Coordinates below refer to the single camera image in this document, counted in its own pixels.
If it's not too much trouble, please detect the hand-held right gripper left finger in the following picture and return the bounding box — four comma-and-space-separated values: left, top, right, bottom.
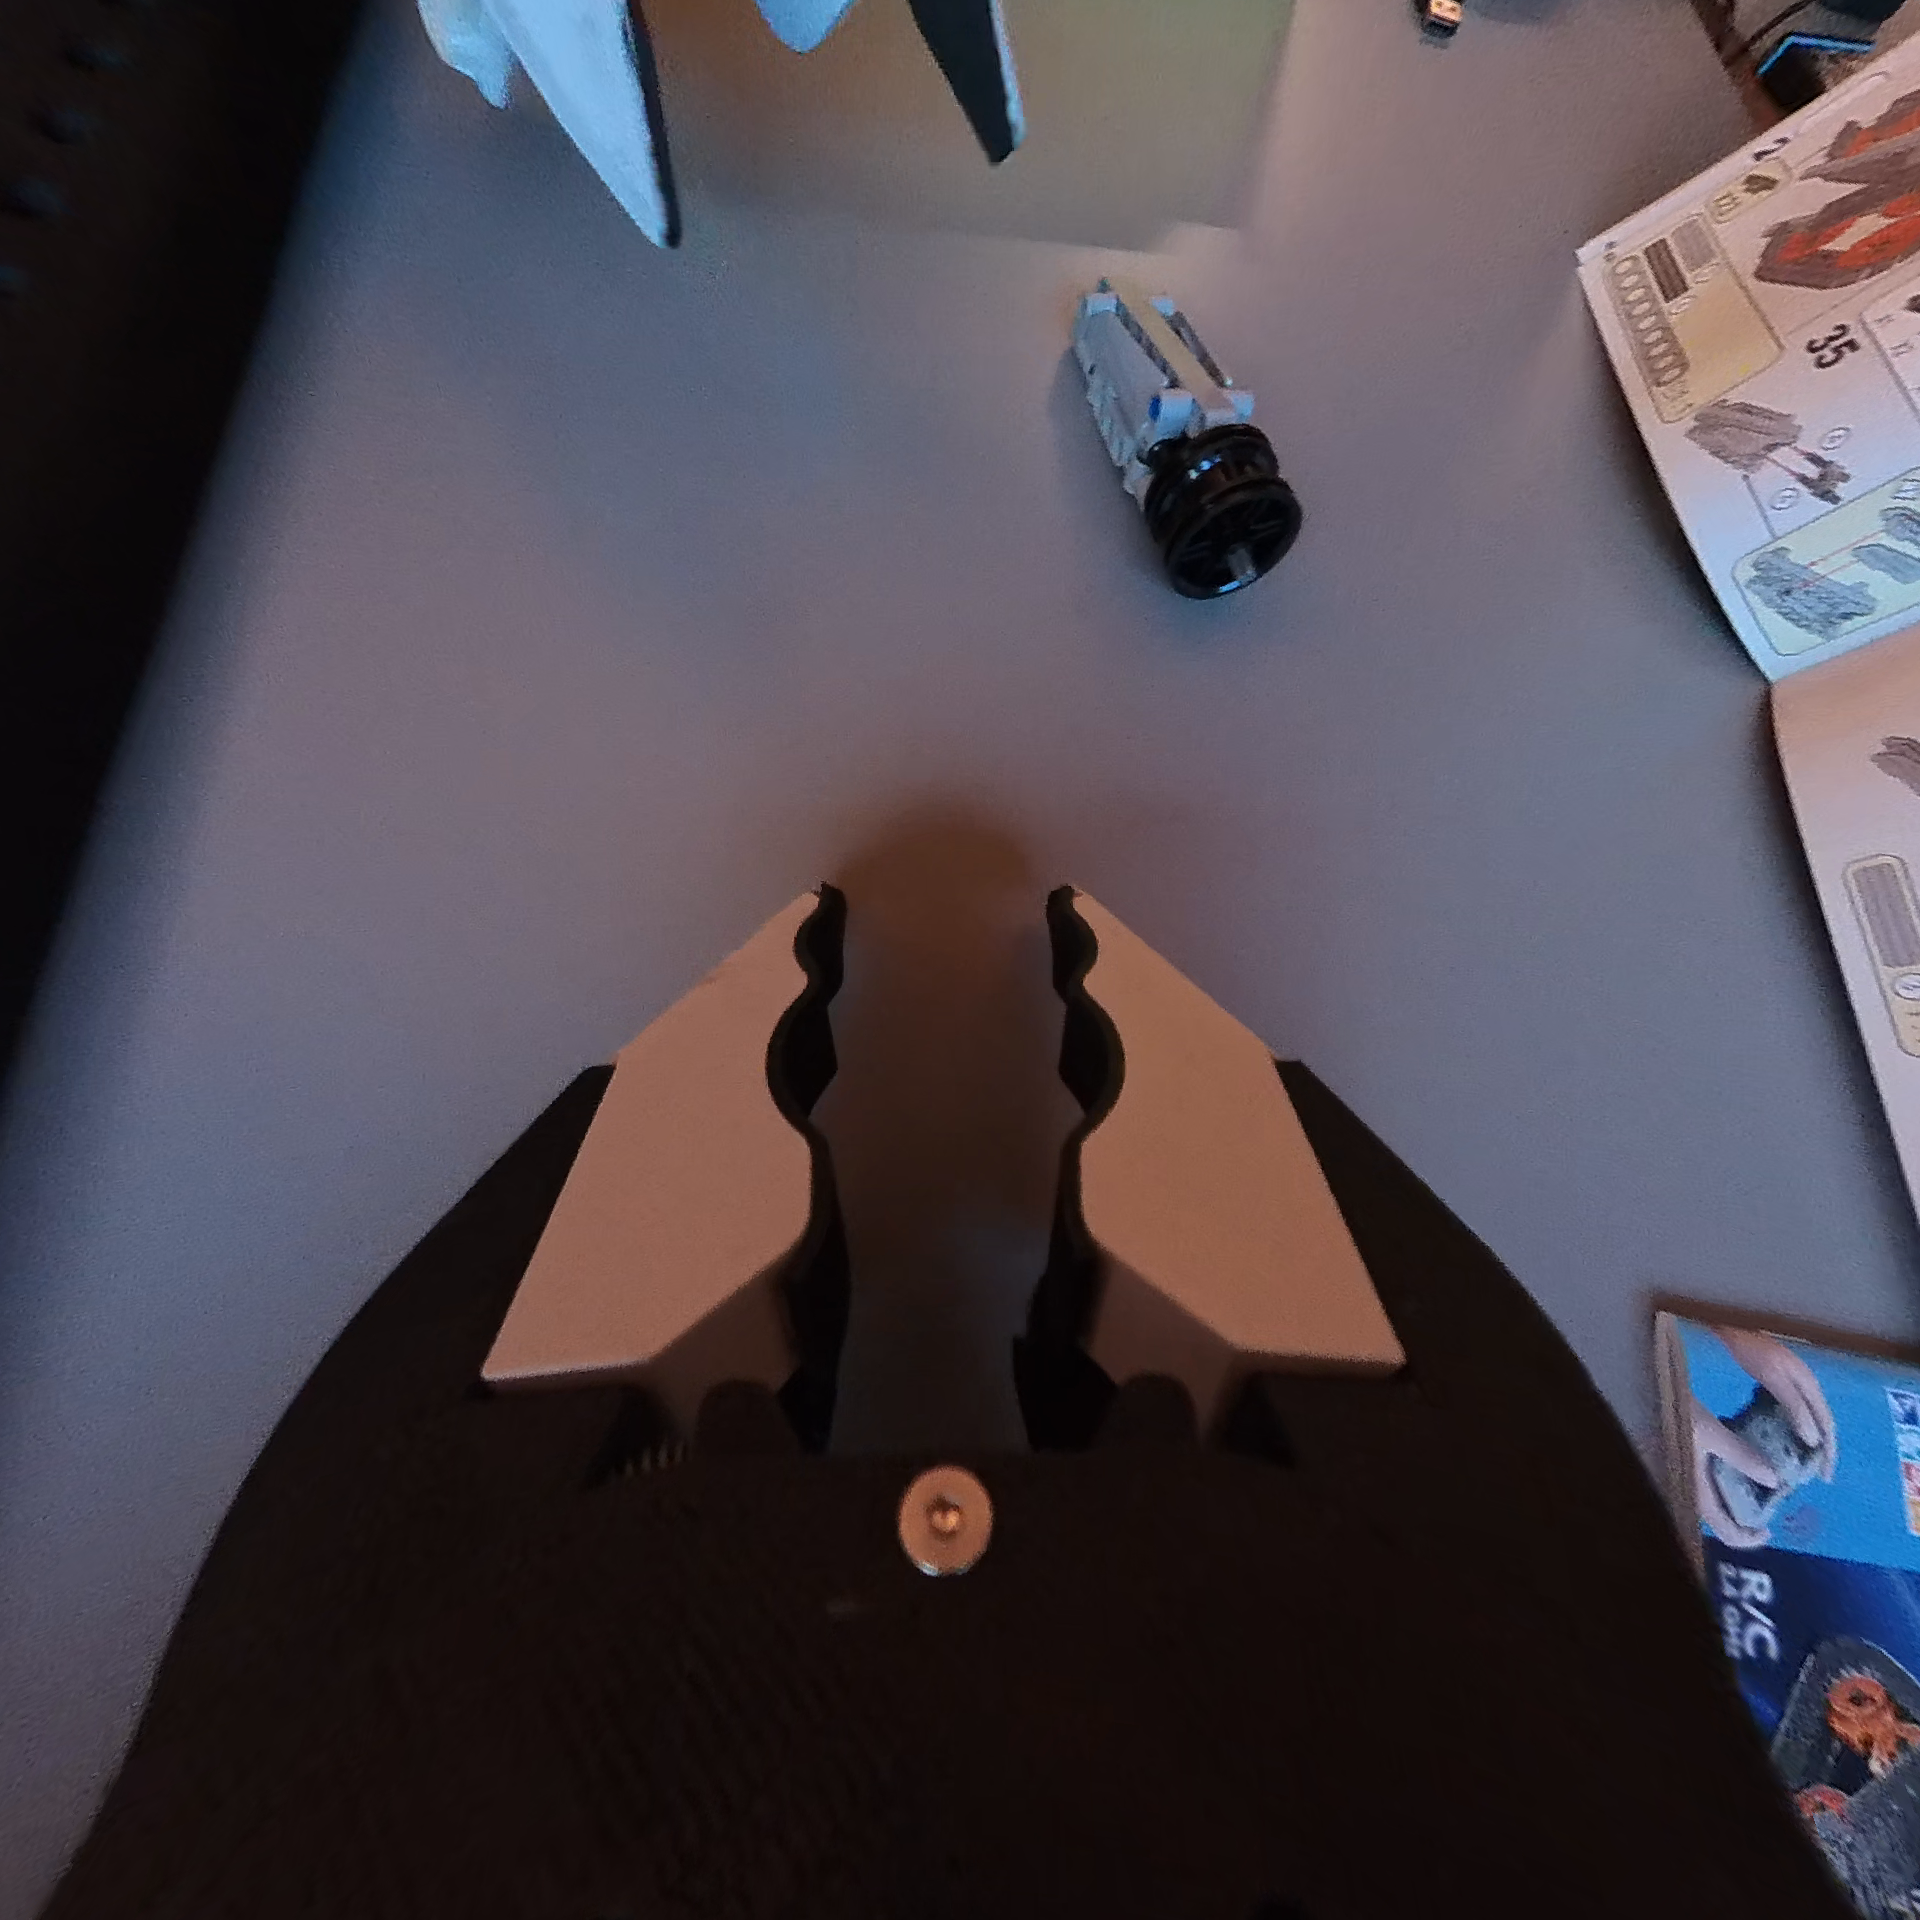
477, 883, 850, 1456

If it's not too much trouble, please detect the grey brick assembly black wheel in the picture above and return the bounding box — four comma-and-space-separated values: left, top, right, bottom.
1069, 275, 1308, 605

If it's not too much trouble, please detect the black studded mat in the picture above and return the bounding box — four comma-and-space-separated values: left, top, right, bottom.
0, 0, 355, 1081

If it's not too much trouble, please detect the blue toy packaging box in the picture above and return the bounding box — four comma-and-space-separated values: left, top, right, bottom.
1651, 1302, 1920, 1920

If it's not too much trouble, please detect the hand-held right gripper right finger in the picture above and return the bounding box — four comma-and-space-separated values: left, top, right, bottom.
1019, 883, 1413, 1456

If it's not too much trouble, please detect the brick instruction booklet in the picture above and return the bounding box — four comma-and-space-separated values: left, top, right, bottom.
1575, 59, 1920, 1220

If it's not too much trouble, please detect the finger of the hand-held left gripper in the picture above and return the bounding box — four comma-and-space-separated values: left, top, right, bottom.
747, 0, 1033, 169
417, 0, 689, 251

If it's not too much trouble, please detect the dark device with blue stripe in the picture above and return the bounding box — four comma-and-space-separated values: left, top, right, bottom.
1692, 0, 1920, 119

